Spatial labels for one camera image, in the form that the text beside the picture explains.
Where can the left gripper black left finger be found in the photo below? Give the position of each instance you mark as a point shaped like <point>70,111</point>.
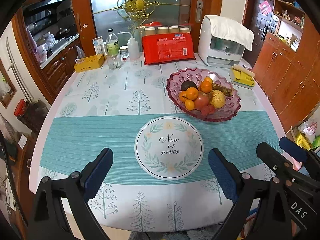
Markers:
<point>84,186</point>

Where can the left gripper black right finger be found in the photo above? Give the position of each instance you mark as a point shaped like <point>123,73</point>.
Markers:
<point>240,188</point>

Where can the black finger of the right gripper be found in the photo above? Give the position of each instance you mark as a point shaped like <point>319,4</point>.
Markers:
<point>295,151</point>
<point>281,166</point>

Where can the red lychee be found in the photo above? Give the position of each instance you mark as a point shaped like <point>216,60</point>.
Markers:
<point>211,109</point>
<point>205,111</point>

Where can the small orange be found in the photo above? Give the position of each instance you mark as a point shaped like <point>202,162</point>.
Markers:
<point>189,105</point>

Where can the pink glass fruit bowl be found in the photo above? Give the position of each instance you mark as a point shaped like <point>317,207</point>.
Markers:
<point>197,75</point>

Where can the round white printed placemat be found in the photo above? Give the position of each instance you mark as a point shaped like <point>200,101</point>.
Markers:
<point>169,148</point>

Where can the brown wooden cabinet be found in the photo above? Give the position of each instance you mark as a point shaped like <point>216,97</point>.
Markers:
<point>282,73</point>

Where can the yellow pear in bowl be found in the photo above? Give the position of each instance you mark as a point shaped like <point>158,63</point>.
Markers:
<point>216,98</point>

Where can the red apple in bowl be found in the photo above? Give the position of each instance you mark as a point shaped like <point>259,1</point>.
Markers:
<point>201,101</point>

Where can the yellow box right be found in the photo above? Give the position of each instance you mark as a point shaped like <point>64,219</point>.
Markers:
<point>241,76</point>

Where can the dark avocado in bowl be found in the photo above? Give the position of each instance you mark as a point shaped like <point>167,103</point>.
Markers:
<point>188,84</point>

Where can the yellow tissue box left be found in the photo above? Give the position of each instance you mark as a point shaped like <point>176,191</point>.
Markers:
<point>89,63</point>

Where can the clear glass cup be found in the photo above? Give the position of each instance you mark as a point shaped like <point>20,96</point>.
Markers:
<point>114,61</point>

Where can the white appliance with cloth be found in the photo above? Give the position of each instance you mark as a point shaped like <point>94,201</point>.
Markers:
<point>223,41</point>

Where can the small white card box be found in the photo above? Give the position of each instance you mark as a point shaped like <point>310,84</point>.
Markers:
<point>97,43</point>

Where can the plastic bottle green label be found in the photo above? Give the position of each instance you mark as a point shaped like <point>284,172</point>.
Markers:
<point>112,43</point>

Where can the white squeeze bottle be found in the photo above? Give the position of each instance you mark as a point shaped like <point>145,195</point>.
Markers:
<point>132,46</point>

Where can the red package of jars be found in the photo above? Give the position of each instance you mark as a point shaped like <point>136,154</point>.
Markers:
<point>166,43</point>

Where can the gold ornament glass door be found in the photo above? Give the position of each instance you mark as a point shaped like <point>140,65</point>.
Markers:
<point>130,15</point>

